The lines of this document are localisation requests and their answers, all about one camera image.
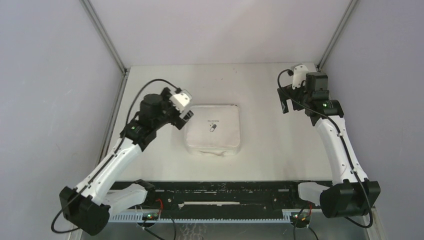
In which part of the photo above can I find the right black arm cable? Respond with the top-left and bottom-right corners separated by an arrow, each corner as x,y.
276,68 -> 375,240

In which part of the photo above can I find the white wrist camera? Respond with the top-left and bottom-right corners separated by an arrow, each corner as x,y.
290,63 -> 309,90
169,88 -> 192,113

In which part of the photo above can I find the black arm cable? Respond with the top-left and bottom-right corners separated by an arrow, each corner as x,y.
276,68 -> 375,240
50,78 -> 183,234

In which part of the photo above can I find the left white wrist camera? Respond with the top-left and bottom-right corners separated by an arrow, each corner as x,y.
169,88 -> 192,113

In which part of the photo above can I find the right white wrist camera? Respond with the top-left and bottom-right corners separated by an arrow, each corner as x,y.
290,63 -> 309,90

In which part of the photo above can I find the white medicine kit box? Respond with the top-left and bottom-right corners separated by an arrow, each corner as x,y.
184,104 -> 242,157

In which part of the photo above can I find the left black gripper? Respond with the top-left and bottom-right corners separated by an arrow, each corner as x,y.
153,88 -> 193,131

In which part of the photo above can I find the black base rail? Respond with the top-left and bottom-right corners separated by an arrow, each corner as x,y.
125,181 -> 322,223

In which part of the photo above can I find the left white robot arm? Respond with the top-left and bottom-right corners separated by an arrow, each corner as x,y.
59,87 -> 193,236

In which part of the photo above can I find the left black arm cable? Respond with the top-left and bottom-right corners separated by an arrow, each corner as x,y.
50,78 -> 183,234

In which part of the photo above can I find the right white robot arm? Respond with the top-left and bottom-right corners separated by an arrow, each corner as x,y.
277,72 -> 381,220

